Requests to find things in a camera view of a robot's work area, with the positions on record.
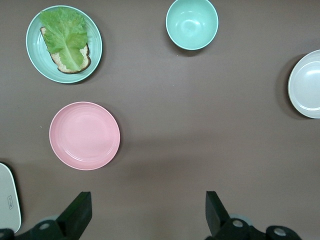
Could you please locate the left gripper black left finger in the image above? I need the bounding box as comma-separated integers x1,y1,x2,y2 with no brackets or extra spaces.
0,191,93,240

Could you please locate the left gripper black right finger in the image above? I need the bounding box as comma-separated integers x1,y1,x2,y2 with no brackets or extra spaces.
205,190,301,240

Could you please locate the pink plate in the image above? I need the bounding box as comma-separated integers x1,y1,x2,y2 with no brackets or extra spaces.
48,101,121,171

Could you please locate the cream white toaster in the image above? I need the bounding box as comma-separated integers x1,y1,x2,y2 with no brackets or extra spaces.
0,162,22,234

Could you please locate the brown table cover sheet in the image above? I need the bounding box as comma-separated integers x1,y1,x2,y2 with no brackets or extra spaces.
0,0,320,240

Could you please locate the green plate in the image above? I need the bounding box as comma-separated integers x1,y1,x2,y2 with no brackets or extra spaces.
25,9,103,84

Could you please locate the toasted bread slice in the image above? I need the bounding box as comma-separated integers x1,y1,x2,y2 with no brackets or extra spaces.
39,26,92,75

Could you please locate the beige plate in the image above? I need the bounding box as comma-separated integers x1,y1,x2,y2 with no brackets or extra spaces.
287,49,320,119

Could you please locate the green lettuce leaf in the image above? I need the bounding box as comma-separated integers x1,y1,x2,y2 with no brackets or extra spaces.
38,6,89,72

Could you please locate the green bowl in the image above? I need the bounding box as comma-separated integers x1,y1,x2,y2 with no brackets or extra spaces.
165,0,219,51

